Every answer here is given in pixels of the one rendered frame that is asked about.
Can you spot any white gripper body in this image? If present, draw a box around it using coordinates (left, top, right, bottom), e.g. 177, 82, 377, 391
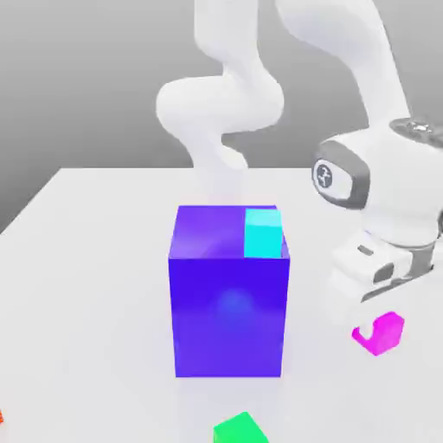
326, 264, 436, 328

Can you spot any small magenta cube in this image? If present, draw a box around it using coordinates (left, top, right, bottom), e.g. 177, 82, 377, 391
351, 311, 406, 357

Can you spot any small cyan cube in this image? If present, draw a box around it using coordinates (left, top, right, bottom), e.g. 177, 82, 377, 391
243, 207, 284, 260

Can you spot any small green cube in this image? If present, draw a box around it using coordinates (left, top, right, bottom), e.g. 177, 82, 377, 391
212, 410, 270, 443

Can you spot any large blue box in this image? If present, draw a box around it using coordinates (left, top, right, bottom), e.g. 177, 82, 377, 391
167, 204, 291, 379

